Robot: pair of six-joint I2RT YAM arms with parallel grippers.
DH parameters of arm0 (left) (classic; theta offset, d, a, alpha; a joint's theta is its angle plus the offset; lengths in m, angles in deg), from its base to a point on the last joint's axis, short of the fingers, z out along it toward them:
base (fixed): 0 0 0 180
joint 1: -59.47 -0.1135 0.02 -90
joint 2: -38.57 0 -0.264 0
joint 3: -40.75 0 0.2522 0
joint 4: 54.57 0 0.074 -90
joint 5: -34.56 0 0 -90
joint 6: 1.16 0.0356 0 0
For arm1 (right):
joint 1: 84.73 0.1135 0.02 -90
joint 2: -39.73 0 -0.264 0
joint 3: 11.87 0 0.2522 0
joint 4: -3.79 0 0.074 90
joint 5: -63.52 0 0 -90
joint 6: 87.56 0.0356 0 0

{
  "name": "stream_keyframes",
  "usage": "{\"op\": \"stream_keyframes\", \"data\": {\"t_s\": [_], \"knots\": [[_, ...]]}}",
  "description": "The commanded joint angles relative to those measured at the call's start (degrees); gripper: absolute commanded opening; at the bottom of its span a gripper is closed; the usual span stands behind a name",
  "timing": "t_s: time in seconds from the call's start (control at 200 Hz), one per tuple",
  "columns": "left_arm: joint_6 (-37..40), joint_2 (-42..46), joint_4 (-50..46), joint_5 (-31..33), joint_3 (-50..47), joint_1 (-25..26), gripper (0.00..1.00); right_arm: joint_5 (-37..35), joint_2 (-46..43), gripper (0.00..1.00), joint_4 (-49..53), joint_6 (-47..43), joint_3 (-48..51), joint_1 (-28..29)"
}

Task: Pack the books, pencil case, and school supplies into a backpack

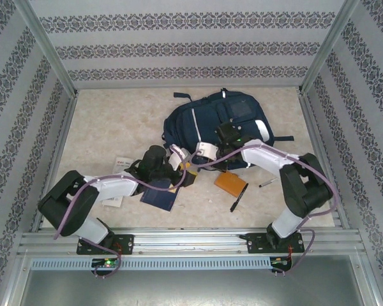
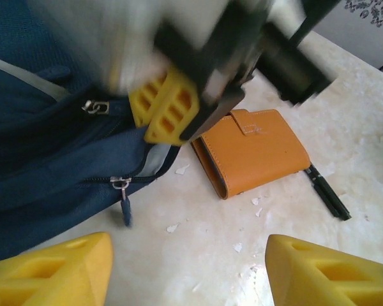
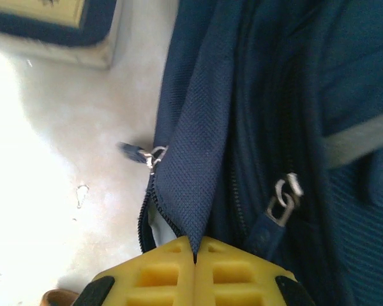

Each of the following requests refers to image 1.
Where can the navy blue backpack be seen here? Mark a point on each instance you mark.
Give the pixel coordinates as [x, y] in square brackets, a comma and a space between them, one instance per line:
[236, 108]

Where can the navy blue book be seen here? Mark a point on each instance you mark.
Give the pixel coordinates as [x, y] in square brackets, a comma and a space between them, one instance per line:
[161, 197]

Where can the white booklet with red logo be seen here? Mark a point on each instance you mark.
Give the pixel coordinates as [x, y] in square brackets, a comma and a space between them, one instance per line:
[123, 162]

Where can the orange notebook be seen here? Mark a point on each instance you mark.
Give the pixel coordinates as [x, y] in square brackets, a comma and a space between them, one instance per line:
[229, 184]

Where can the black marker pen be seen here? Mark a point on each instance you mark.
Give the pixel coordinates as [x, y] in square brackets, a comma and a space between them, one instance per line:
[239, 197]

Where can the white leaflet with red band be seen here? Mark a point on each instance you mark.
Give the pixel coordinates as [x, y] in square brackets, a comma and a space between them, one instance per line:
[112, 201]

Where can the white pen with black cap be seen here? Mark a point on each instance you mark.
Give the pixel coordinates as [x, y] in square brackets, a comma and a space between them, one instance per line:
[268, 182]

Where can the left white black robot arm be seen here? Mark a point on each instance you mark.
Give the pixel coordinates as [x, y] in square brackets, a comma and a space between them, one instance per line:
[115, 186]

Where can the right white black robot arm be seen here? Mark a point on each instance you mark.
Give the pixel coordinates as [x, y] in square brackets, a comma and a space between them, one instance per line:
[265, 156]

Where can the grey metal shelf panel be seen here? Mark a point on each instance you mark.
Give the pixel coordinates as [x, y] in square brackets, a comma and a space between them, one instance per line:
[191, 290]

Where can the small circuit board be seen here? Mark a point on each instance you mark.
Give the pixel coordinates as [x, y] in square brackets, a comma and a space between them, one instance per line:
[107, 263]
[281, 262]

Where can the aluminium mounting rail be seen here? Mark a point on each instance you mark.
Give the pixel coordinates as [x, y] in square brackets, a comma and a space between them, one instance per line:
[191, 239]

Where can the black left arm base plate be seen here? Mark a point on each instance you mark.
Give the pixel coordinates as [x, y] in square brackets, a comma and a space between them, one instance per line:
[127, 243]

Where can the aluminium table side rail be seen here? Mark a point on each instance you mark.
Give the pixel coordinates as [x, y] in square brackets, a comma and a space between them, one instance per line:
[55, 159]
[317, 143]

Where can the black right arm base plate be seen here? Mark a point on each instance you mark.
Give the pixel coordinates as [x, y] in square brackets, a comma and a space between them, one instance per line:
[255, 243]

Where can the aluminium frame post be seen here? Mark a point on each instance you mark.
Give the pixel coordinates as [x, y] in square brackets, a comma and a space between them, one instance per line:
[330, 44]
[44, 44]

